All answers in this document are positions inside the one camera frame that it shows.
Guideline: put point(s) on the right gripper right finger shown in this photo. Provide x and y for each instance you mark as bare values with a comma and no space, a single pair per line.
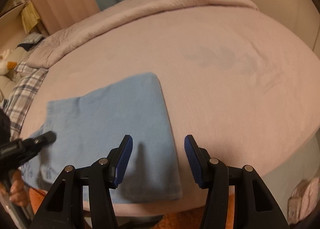
254,204

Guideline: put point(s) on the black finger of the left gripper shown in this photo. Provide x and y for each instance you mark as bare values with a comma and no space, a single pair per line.
46,138

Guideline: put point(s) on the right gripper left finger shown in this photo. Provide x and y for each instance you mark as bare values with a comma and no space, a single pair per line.
63,205

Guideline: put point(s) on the light blue denim pants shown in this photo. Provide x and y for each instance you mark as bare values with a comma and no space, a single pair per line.
90,126

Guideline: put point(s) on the person's left hand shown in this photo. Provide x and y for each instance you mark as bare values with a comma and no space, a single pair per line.
18,195

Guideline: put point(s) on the plaid pillow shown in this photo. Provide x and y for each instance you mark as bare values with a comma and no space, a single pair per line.
20,99

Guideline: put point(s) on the pink clothes pile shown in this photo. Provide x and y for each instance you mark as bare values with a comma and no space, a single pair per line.
303,200

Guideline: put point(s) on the orange fuzzy rug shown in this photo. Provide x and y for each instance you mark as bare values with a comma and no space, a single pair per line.
186,219

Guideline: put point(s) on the white duck plush toy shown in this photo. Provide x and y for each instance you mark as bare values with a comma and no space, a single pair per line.
5,64

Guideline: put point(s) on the pink folded duvet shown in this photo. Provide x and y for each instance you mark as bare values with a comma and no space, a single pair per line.
53,48

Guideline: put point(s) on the dark folded cloth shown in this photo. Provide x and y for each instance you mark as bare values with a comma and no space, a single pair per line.
31,40

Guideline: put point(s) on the yellow hanging cloth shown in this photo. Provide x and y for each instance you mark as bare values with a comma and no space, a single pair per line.
30,17

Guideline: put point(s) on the pink bed sheet mattress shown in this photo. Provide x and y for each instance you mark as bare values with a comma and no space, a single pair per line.
242,84

